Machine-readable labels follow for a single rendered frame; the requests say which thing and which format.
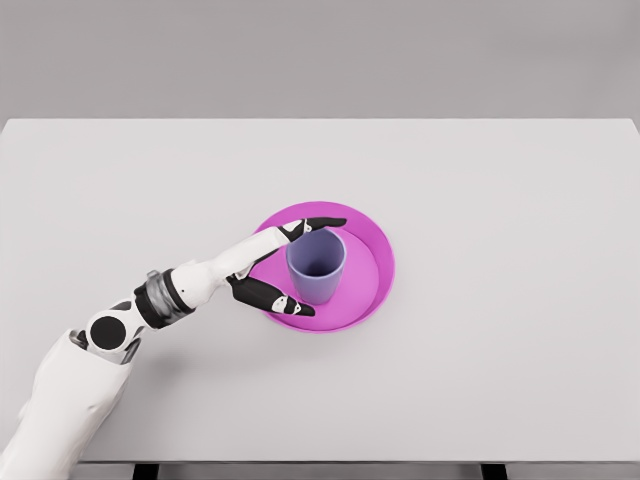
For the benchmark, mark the magenta plate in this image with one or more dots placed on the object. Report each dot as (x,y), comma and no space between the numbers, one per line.
(367,270)

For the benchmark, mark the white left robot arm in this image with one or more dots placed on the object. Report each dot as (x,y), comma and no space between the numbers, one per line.
(75,385)

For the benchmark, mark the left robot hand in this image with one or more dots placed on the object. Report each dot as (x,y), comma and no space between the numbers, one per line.
(250,252)

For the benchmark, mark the purple cup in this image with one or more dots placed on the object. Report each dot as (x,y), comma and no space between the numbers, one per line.
(316,267)

